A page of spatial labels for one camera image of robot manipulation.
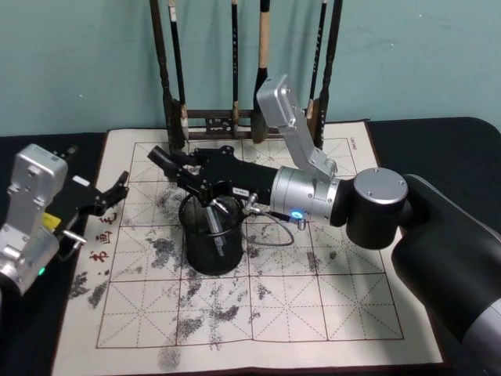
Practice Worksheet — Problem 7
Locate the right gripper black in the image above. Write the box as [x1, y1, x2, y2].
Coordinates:
[170, 145, 278, 209]

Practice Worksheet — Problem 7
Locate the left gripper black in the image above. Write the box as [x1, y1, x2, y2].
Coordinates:
[41, 170, 131, 238]

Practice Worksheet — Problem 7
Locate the black cylindrical brush handle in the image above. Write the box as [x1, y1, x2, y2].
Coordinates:
[146, 145, 178, 172]

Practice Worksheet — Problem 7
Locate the silver pen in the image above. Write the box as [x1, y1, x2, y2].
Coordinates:
[205, 203, 229, 259]

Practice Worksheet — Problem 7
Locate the dark wooden brush rack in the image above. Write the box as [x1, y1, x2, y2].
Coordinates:
[149, 0, 344, 153]

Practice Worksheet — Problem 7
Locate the black mesh pen holder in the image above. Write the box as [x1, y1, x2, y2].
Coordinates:
[178, 193, 246, 277]

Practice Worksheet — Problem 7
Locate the black brush with white end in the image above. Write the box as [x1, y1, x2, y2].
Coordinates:
[168, 0, 192, 143]

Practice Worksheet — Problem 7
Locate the thin black calligraphy brush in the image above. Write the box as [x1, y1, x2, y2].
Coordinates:
[229, 0, 241, 139]
[306, 0, 329, 139]

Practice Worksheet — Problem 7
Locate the cream gridded calligraphy mat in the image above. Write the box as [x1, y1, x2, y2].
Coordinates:
[53, 118, 445, 371]

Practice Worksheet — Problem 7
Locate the black table cloth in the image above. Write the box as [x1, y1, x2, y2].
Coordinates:
[0, 115, 501, 376]

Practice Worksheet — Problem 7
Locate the right gripper thin grey cable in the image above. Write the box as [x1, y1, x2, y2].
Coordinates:
[241, 193, 311, 248]

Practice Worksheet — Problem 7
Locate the thick tan handled brush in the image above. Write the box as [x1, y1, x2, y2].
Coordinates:
[251, 0, 272, 144]

